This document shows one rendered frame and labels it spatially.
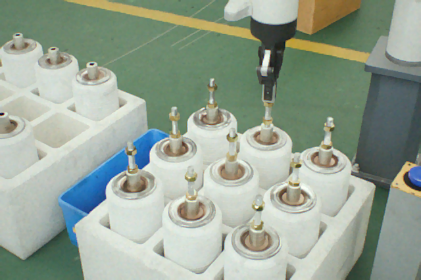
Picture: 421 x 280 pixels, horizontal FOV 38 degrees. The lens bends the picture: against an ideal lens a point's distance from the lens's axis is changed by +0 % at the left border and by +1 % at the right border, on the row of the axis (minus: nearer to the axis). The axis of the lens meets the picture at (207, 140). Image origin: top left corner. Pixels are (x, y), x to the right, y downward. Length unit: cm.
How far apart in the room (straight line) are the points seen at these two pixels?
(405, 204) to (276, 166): 26
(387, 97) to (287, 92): 48
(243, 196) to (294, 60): 95
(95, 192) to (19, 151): 20
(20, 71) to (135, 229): 59
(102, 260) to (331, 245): 39
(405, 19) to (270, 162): 40
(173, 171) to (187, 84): 74
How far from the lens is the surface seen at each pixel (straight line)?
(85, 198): 129
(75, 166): 128
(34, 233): 128
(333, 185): 107
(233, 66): 188
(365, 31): 214
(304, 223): 99
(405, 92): 132
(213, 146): 116
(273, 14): 97
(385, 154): 142
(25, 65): 148
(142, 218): 102
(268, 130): 111
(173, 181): 109
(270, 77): 100
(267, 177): 113
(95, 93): 131
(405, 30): 129
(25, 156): 122
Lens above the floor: 91
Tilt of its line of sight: 36 degrees down
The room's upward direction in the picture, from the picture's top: straight up
